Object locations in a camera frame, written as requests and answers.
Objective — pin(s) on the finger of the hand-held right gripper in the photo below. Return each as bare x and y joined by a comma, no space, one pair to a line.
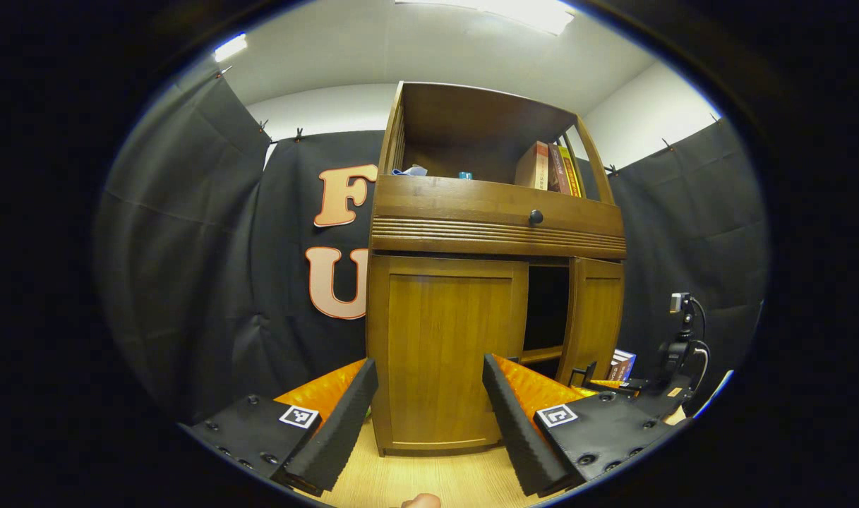
609,384

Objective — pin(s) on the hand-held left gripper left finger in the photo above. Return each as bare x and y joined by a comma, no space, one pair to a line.
344,423

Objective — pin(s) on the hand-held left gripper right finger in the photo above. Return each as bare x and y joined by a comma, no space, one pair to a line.
514,430

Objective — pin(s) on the wooden shoe cabinet door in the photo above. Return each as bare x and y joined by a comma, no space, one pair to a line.
598,317
443,339

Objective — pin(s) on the wooden double-door shoe cabinet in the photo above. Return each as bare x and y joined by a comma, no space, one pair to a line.
471,120

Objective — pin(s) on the wooden cabinet drawer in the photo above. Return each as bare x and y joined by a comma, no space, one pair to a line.
457,204

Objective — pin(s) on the wooden inner shelf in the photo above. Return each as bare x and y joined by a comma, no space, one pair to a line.
542,354

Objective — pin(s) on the black round drawer knob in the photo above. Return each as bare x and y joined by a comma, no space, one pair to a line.
536,216

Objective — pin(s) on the yellow book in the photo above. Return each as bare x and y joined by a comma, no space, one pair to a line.
572,180

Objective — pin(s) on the black backdrop cloth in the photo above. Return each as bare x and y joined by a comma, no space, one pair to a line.
189,282

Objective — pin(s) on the dark red book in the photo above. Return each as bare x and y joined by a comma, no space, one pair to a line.
557,169

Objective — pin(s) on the beige red book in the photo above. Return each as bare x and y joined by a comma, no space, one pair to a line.
531,166

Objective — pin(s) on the crumpled blue white item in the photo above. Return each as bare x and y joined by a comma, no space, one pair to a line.
411,171

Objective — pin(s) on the ceiling light panel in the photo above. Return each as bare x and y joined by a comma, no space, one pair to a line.
230,48
514,10

